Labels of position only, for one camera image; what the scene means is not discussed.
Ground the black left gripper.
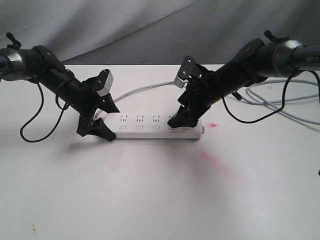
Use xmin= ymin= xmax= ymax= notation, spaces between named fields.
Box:
xmin=66 ymin=77 xmax=120 ymax=141

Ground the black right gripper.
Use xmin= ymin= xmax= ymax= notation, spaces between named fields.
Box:
xmin=167 ymin=64 xmax=216 ymax=128

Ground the white five-outlet power strip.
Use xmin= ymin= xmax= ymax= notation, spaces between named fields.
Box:
xmin=104 ymin=113 xmax=205 ymax=140

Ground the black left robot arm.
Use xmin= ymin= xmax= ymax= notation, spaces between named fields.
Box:
xmin=0 ymin=32 xmax=119 ymax=141

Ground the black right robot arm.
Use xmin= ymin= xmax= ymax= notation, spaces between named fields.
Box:
xmin=167 ymin=30 xmax=320 ymax=128

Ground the grey backdrop cloth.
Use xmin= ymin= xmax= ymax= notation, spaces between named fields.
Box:
xmin=0 ymin=0 xmax=320 ymax=65

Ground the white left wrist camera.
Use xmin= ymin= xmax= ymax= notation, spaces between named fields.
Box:
xmin=95 ymin=69 xmax=114 ymax=97

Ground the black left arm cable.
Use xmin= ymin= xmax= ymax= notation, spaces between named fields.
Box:
xmin=19 ymin=81 xmax=70 ymax=143

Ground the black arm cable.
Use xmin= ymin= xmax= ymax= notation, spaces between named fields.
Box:
xmin=222 ymin=69 xmax=320 ymax=177
xmin=19 ymin=81 xmax=70 ymax=143

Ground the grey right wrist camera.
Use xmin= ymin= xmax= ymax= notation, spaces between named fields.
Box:
xmin=173 ymin=56 xmax=196 ymax=89

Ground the grey power cable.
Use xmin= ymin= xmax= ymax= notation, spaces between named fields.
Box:
xmin=96 ymin=78 xmax=320 ymax=125

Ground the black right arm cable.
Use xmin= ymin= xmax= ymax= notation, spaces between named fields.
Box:
xmin=222 ymin=69 xmax=320 ymax=177

